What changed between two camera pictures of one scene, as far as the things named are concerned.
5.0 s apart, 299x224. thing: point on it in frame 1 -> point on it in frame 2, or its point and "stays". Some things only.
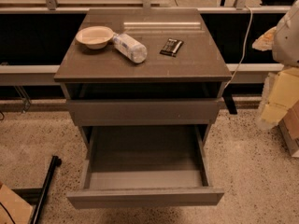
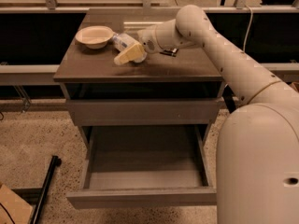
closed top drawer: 140,112 stays
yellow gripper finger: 264,42 -> 135,54
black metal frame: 35,196 stays
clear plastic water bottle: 135,50 stays
